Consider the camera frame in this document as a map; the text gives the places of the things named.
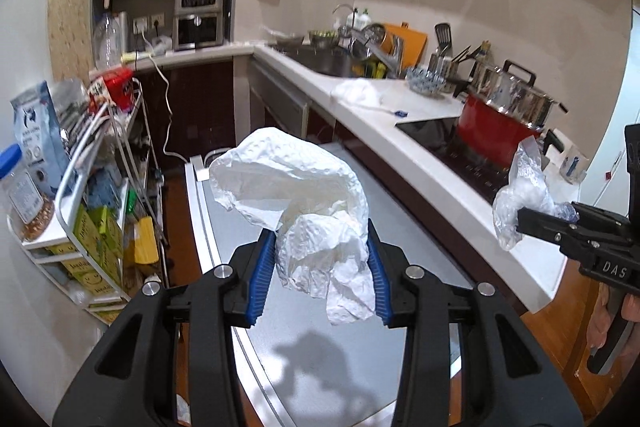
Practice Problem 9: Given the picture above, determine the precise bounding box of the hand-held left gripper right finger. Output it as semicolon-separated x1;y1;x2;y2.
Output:
367;219;583;427

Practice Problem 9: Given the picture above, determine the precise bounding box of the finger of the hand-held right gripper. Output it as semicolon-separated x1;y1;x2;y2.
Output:
517;207;583;248
570;202;632;229

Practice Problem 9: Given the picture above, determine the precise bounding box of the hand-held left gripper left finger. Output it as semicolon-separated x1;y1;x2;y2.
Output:
52;232;278;427

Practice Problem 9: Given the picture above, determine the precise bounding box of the clear plastic bag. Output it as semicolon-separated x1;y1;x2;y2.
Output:
492;138;581;252

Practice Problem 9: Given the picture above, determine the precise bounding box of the white paper towel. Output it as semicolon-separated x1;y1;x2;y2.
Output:
209;127;376;325

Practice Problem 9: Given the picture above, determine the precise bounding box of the person's right hand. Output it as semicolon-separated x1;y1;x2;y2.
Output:
586;283;640;350

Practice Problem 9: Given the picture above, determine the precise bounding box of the yellow sponge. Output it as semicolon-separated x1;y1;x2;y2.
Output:
134;217;160;265

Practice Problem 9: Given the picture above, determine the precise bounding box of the black induction cooktop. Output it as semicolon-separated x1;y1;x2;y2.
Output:
395;117;546;202

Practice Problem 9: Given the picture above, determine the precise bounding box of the stack of yellow-green boxes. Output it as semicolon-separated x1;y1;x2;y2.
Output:
47;204;126;323

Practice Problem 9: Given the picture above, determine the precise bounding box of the blue patterned bowl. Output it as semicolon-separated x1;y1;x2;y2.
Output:
406;67;447;94

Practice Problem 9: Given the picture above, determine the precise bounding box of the white cloth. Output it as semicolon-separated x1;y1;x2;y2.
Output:
331;78;386;108

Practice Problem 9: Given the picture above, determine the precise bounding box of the metal utensil holder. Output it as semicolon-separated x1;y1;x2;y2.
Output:
429;52;463;80

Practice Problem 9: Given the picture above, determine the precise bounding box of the black slotted spatula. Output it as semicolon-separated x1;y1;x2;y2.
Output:
434;23;453;58

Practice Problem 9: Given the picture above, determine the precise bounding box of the steel sink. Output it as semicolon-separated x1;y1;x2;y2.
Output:
272;44;368;78

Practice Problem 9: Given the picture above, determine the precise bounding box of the orange cutting board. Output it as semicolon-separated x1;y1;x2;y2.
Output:
382;23;428;68

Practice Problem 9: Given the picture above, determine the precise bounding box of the steel kitchen faucet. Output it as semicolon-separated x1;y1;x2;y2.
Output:
350;24;406;78

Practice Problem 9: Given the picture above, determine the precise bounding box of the red box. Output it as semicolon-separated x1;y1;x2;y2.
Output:
102;68;135;110

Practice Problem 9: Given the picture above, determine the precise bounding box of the steel colander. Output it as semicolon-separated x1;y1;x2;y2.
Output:
307;29;340;48

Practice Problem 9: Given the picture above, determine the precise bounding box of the jar with blue lid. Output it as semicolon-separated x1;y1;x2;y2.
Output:
0;144;56;243

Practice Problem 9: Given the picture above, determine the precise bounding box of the silver coffee machine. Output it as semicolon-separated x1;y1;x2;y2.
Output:
172;0;225;52

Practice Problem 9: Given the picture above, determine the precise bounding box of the blue and white bag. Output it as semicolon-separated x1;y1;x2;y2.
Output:
10;81;71;198

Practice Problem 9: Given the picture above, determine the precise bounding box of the clear plastic bottle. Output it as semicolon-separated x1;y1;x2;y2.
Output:
93;12;126;70

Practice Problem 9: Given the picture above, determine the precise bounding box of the white wire rack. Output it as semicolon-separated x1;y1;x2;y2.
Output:
7;77;166;323

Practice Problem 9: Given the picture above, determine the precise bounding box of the white cable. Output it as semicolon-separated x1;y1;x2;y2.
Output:
141;29;193;162

